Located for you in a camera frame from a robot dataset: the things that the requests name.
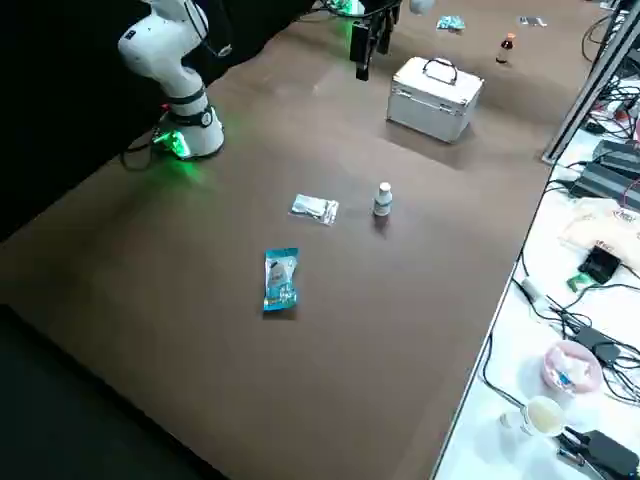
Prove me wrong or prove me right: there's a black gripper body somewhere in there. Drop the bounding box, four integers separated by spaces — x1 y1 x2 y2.
362 0 401 24

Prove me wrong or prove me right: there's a silver aluminium medicine case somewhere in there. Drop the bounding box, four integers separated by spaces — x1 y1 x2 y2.
386 55 485 145

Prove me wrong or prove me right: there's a small black box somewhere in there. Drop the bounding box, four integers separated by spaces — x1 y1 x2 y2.
583 245 622 285

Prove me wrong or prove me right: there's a blue white capsule bag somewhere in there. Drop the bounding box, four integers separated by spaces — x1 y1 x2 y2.
435 14 468 33

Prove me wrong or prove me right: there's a brown bottle orange cap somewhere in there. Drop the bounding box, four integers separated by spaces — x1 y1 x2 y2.
495 32 517 65

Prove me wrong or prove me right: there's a white plastic bottle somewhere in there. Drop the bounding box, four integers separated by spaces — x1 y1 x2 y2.
372 181 393 219

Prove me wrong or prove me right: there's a clear zip bag white pad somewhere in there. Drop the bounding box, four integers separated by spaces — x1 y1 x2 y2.
288 192 341 228

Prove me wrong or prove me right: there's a blue plastic packet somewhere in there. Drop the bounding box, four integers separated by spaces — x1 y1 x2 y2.
262 246 300 314

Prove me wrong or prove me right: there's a black power adapter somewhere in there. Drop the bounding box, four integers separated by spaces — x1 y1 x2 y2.
571 160 640 202
592 138 640 174

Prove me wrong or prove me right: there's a beige cloth bag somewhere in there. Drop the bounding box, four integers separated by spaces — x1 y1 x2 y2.
558 196 640 279

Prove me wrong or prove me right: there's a black adapter brick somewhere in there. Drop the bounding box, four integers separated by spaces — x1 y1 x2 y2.
573 327 622 365

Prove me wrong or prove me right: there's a pink bowl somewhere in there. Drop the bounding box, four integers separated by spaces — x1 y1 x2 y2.
542 339 605 397

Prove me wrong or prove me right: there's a white paper cup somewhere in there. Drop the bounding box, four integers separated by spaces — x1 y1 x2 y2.
521 394 570 437

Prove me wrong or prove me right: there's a black charger block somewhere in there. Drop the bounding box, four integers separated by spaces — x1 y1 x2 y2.
556 427 640 480

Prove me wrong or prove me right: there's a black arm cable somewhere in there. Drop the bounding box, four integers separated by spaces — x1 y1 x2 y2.
182 0 234 57

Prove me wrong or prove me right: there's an aluminium post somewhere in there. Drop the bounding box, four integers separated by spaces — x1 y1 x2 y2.
540 0 640 165

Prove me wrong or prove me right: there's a black foot cable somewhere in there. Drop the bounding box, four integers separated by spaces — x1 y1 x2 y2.
119 141 169 173

